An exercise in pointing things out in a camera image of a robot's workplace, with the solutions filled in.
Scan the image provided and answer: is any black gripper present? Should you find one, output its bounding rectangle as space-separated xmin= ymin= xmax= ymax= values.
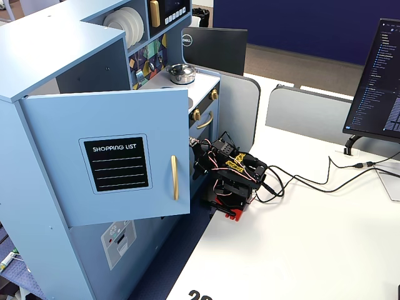
xmin=192 ymin=137 xmax=238 ymax=181

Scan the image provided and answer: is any blue shopping list cabinet door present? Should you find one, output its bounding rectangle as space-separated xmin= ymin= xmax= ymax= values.
xmin=17 ymin=88 xmax=192 ymax=228

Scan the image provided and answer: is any red table clamp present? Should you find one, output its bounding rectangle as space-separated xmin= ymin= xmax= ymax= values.
xmin=224 ymin=207 xmax=246 ymax=223

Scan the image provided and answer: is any steel pot with lid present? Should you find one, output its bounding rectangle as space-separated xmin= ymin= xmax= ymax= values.
xmin=165 ymin=63 xmax=198 ymax=86

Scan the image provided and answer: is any black Dell monitor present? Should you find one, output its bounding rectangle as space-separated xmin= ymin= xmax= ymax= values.
xmin=181 ymin=26 xmax=249 ymax=77

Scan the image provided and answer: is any black bin bag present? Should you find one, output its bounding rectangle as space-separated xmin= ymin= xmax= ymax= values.
xmin=191 ymin=7 xmax=210 ymax=28

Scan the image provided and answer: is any white toy plate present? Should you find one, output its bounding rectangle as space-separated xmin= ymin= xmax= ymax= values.
xmin=124 ymin=6 xmax=146 ymax=42
xmin=116 ymin=8 xmax=140 ymax=45
xmin=102 ymin=11 xmax=132 ymax=48

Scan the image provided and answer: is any black toy microwave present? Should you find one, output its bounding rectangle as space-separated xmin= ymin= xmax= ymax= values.
xmin=146 ymin=0 xmax=193 ymax=40

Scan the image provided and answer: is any blue toy kitchen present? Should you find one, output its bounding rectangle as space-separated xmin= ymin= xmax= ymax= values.
xmin=0 ymin=0 xmax=221 ymax=300

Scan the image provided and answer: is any silver flat stand base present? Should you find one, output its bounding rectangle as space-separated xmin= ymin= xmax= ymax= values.
xmin=376 ymin=162 xmax=400 ymax=202

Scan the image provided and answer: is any monitor showing code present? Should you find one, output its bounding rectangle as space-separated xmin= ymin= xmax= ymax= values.
xmin=342 ymin=17 xmax=400 ymax=145

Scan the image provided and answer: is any white green marker pen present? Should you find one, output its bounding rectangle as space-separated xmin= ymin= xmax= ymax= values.
xmin=0 ymin=251 xmax=17 ymax=272

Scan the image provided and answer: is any gold cabinet door handle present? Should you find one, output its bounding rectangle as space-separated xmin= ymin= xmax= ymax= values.
xmin=170 ymin=155 xmax=180 ymax=201

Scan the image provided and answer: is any gold oven handle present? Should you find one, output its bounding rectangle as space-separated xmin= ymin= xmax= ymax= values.
xmin=196 ymin=111 xmax=215 ymax=130

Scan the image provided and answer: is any black cable with USB connector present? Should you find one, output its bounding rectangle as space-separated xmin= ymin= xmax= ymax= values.
xmin=264 ymin=154 xmax=400 ymax=189

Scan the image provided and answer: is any gold microwave handle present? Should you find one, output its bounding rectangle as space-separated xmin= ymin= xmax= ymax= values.
xmin=149 ymin=0 xmax=161 ymax=29

